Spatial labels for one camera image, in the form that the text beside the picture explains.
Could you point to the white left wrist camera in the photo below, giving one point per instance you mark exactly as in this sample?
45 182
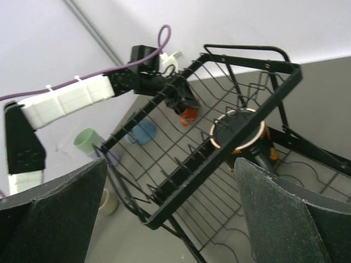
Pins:
170 62

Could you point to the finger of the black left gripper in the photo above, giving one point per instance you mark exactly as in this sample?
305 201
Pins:
189 101

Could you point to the blue ceramic mug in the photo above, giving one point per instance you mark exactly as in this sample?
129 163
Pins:
142 133

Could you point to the black wire dish rack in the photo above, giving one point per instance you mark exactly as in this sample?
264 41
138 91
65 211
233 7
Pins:
177 190

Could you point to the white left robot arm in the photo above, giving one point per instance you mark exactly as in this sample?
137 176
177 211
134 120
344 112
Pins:
26 157

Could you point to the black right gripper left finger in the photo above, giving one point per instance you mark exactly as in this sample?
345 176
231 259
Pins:
53 222

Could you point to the green plastic cup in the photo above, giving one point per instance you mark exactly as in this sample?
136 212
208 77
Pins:
86 140

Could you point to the beige ceramic mug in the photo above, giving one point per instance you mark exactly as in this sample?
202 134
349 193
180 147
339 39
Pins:
108 203

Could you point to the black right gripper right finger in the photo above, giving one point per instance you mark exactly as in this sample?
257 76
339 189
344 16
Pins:
289 223

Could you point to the orange patterned teapot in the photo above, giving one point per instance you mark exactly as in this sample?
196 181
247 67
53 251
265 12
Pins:
188 116

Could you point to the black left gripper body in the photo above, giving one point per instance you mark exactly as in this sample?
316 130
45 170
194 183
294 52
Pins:
180 97

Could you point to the black patterned mug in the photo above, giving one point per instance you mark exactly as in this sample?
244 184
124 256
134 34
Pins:
250 136

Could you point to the lavender plastic cup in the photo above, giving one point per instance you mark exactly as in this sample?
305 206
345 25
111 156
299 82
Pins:
111 155

